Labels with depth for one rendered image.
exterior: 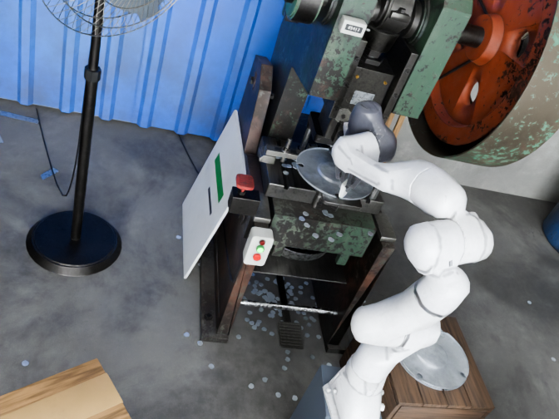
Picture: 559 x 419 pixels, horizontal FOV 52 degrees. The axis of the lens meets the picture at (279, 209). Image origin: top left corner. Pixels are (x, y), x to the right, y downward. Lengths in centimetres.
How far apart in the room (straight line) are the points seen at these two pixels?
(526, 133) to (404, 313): 68
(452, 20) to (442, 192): 67
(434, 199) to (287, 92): 98
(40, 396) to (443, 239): 117
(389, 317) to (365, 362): 21
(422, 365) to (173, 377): 91
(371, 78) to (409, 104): 15
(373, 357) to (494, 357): 138
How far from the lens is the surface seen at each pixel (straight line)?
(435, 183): 139
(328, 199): 192
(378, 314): 152
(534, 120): 181
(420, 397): 211
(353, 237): 213
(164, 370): 227
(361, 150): 158
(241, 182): 188
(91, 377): 183
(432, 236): 133
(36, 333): 233
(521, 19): 198
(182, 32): 311
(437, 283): 138
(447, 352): 229
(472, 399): 223
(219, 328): 234
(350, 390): 174
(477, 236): 140
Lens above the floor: 187
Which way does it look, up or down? 37 degrees down
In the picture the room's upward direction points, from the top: 21 degrees clockwise
